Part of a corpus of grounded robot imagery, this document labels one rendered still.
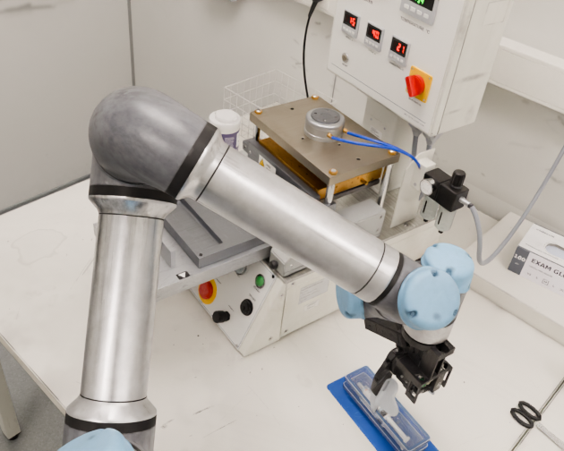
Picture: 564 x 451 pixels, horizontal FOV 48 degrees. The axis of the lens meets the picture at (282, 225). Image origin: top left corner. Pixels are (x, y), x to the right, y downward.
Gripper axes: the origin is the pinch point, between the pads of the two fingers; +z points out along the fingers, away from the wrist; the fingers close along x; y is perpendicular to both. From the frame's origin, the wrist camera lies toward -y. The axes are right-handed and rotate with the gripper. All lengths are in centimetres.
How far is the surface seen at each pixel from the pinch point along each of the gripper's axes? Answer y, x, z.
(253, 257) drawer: -31.1, -11.3, -12.7
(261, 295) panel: -28.2, -10.5, -4.5
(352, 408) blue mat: -4.7, -3.5, 7.8
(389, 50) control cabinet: -42, 23, -44
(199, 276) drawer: -30.6, -23.1, -13.3
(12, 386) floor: -100, -53, 83
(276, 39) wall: -120, 50, -11
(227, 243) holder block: -32.9, -16.1, -16.5
